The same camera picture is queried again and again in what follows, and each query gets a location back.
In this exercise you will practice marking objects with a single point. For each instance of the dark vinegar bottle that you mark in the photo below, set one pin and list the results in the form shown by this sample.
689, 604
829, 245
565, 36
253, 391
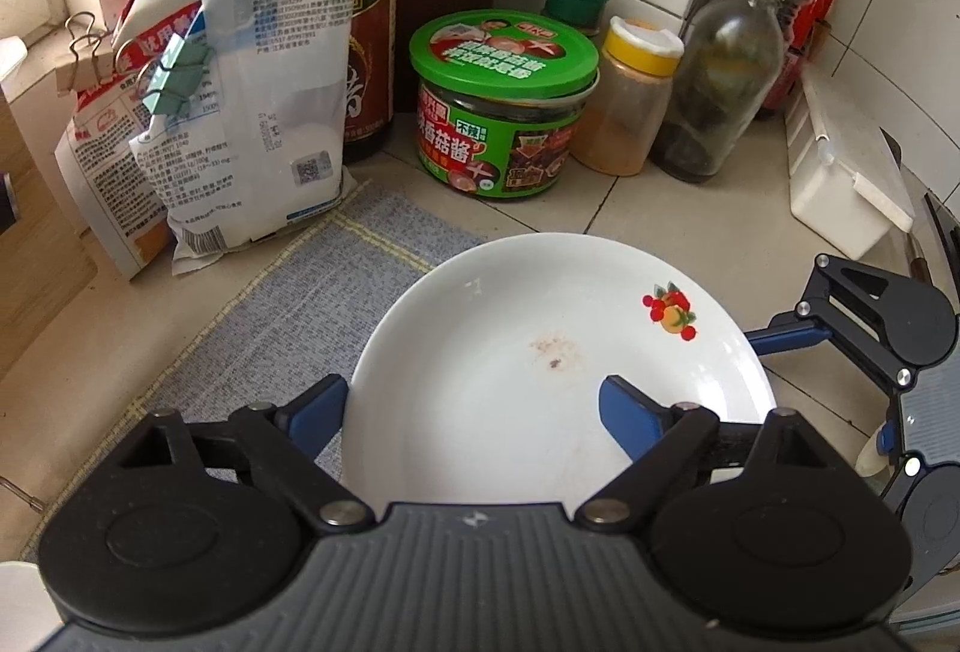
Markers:
371, 60

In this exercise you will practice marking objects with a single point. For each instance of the clear bottle red label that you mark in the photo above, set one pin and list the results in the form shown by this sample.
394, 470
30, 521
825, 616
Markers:
814, 0

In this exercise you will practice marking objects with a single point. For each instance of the white fruit print plate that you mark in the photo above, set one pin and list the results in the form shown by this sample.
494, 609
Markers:
487, 322

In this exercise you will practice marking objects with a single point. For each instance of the bamboo cutting board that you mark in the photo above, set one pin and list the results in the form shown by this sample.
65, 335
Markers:
30, 262

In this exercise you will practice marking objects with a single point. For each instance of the green binder clip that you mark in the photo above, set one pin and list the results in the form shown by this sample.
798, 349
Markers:
176, 82

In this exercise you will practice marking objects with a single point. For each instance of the grey checked cloth mat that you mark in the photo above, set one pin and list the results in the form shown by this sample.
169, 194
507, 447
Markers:
262, 322

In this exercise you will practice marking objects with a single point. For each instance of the white and blue salt bag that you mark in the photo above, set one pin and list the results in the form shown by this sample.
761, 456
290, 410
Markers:
285, 97

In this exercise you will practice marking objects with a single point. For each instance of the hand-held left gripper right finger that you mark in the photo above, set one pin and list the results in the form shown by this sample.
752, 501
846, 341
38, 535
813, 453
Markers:
626, 416

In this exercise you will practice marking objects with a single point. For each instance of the white seasoning box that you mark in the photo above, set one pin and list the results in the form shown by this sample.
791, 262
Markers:
832, 187

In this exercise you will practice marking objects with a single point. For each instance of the clear glass bottle red cap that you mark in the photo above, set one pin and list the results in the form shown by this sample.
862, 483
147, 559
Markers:
712, 67

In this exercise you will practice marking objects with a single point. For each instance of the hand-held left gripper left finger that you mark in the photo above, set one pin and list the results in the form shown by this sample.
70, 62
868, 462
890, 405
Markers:
322, 408

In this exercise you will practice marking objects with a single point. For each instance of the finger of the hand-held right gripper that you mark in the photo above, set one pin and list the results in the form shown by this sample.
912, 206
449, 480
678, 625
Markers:
787, 337
911, 472

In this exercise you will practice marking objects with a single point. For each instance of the gold binder clip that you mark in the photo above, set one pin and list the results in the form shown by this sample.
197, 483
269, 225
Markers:
82, 71

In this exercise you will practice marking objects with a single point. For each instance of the red and white food bag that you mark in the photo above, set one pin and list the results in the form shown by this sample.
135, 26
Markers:
90, 157

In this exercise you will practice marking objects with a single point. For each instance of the yellow lid spice jar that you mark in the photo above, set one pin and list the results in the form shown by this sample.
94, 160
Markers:
622, 112

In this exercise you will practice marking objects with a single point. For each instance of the green lid sauce jar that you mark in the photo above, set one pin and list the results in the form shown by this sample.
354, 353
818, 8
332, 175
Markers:
495, 135

